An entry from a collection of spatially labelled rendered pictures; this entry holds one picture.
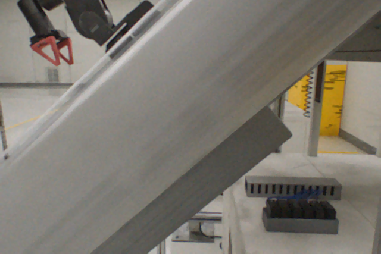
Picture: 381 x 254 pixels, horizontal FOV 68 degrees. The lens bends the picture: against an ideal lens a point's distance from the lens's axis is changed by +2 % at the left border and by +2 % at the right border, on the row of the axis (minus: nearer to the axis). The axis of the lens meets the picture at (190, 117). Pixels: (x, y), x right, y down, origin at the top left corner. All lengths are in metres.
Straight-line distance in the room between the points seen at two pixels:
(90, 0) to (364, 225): 0.77
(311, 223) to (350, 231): 0.10
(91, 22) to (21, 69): 10.56
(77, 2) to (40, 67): 10.20
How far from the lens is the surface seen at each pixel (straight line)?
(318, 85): 1.13
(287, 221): 0.72
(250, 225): 0.74
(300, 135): 2.08
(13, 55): 11.15
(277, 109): 1.20
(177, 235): 1.75
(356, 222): 0.85
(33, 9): 0.97
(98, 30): 0.52
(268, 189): 0.86
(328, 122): 4.01
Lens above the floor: 1.02
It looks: 12 degrees down
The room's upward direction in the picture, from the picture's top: straight up
